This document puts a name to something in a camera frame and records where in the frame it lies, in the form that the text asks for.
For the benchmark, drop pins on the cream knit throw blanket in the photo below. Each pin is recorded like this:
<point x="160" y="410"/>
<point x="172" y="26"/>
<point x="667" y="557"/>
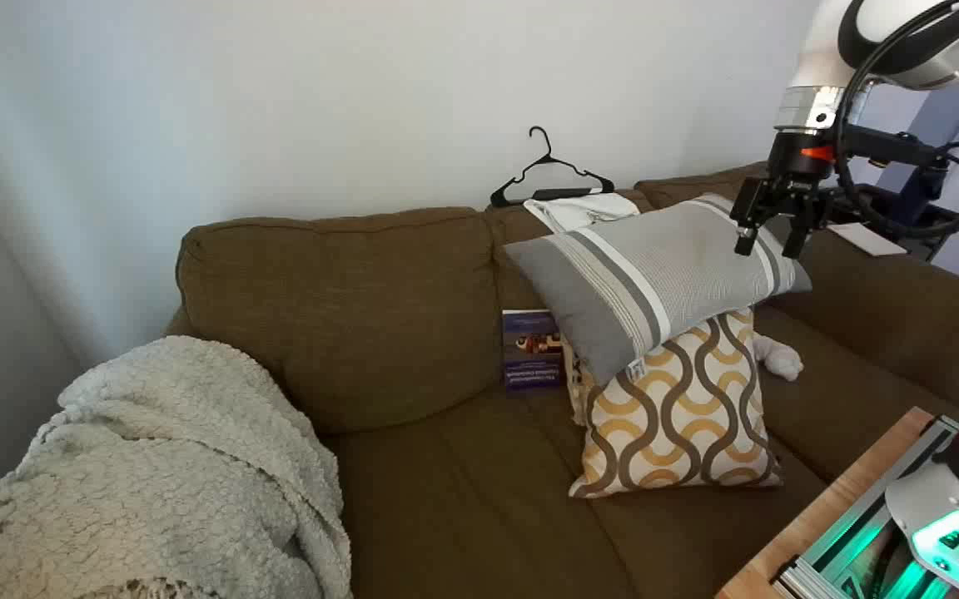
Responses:
<point x="167" y="469"/>

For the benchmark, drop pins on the grey striped pillow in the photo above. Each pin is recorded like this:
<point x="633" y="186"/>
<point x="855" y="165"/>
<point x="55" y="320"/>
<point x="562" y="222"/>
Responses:
<point x="633" y="279"/>

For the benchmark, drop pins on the white folded cloth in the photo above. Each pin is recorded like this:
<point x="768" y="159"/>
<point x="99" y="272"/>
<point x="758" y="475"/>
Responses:
<point x="586" y="212"/>

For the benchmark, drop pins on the blue white fringed pillow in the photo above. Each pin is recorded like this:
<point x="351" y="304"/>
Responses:
<point x="532" y="350"/>

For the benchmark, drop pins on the yellow brown wave pillow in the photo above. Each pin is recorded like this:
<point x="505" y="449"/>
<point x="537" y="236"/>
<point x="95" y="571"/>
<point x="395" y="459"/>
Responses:
<point x="667" y="422"/>

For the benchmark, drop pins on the brown fabric couch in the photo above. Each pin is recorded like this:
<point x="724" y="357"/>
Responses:
<point x="392" y="311"/>

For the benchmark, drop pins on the black clothes hanger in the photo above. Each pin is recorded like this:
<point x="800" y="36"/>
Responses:
<point x="552" y="161"/>

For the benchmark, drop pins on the aluminium mounting frame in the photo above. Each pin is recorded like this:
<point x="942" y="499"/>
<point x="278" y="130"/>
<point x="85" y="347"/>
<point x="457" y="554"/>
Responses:
<point x="890" y="476"/>

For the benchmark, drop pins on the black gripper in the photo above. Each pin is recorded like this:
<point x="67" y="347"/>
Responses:
<point x="800" y="177"/>

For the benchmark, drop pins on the white plush toy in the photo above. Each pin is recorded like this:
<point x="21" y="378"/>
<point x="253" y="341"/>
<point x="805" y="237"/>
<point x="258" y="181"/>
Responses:
<point x="781" y="357"/>

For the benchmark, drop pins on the wooden table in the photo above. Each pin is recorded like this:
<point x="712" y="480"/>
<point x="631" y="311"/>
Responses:
<point x="823" y="510"/>

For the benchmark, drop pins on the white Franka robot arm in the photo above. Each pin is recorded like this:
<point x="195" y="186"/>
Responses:
<point x="932" y="60"/>

